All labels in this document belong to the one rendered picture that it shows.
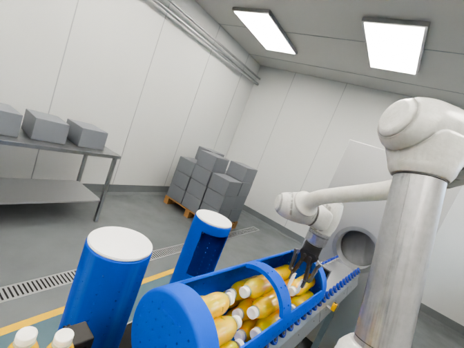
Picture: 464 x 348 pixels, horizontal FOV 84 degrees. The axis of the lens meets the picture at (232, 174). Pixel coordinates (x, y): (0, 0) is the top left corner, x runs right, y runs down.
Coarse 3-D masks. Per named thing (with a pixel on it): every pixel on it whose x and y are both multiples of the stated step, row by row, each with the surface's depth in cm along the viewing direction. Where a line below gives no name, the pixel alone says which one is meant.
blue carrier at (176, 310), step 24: (240, 264) 99; (264, 264) 101; (312, 264) 131; (168, 288) 69; (192, 288) 91; (216, 288) 103; (312, 288) 129; (144, 312) 72; (168, 312) 67; (192, 312) 63; (288, 312) 92; (144, 336) 71; (168, 336) 65; (192, 336) 60; (216, 336) 63; (264, 336) 80
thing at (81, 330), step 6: (78, 324) 74; (84, 324) 75; (72, 330) 72; (78, 330) 72; (84, 330) 73; (78, 336) 71; (84, 336) 71; (90, 336) 72; (72, 342) 68; (78, 342) 69; (84, 342) 70; (90, 342) 72
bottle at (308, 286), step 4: (300, 276) 125; (296, 280) 119; (312, 280) 126; (292, 284) 118; (296, 284) 117; (308, 284) 121; (312, 284) 125; (296, 288) 115; (304, 288) 118; (308, 288) 121; (300, 292) 116; (304, 292) 119
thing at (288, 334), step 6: (342, 288) 184; (336, 294) 172; (330, 300) 161; (324, 306) 152; (312, 312) 138; (318, 312) 144; (300, 318) 127; (306, 318) 131; (294, 324) 121; (300, 324) 126; (294, 330) 120; (288, 336) 115; (282, 342) 110
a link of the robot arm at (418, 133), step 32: (384, 128) 58; (416, 128) 52; (448, 128) 52; (416, 160) 54; (448, 160) 52; (416, 192) 54; (384, 224) 57; (416, 224) 52; (384, 256) 55; (416, 256) 52; (384, 288) 53; (416, 288) 51; (384, 320) 51; (416, 320) 52
